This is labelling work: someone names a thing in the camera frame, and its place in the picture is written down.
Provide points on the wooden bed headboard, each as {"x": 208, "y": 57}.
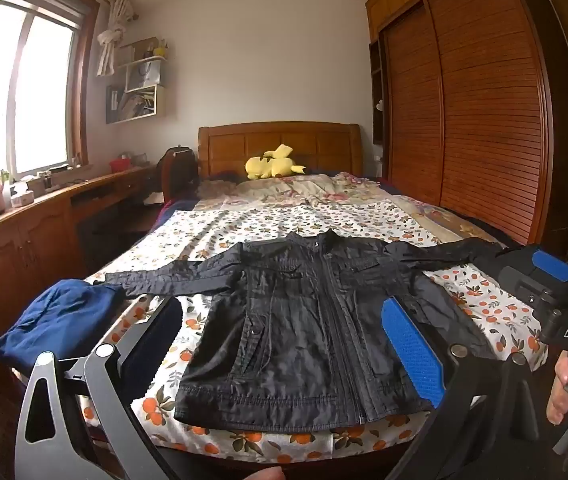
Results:
{"x": 229, "y": 147}

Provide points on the tissue box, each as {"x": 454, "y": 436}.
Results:
{"x": 22, "y": 196}

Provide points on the orange fruit print bedsheet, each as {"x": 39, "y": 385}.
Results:
{"x": 244, "y": 225}

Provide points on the beige floral quilt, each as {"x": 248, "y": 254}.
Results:
{"x": 314, "y": 185}

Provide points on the black backpack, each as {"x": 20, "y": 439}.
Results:
{"x": 179, "y": 170}

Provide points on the wooden slatted wardrobe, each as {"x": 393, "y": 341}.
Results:
{"x": 488, "y": 110}

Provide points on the folded navy blue garment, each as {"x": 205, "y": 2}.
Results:
{"x": 54, "y": 320}

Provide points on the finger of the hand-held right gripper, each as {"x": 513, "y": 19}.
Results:
{"x": 518, "y": 287}
{"x": 553, "y": 265}

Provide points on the wooden desk cabinet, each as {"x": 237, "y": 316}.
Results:
{"x": 14, "y": 260}

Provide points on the window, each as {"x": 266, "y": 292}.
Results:
{"x": 39, "y": 85}

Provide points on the yellow plush toy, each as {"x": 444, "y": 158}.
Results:
{"x": 264, "y": 166}

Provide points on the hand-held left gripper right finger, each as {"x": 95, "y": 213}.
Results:
{"x": 413, "y": 355}

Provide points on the knotted white curtain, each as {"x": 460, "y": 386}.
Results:
{"x": 114, "y": 35}

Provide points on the white wall shelf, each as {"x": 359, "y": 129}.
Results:
{"x": 139, "y": 90}

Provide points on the red bowl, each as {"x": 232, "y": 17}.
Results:
{"x": 120, "y": 165}

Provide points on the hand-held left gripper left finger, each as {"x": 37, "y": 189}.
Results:
{"x": 154, "y": 340}

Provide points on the black jacket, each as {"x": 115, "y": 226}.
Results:
{"x": 289, "y": 335}

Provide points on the person's left hand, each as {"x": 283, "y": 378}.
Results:
{"x": 264, "y": 474}

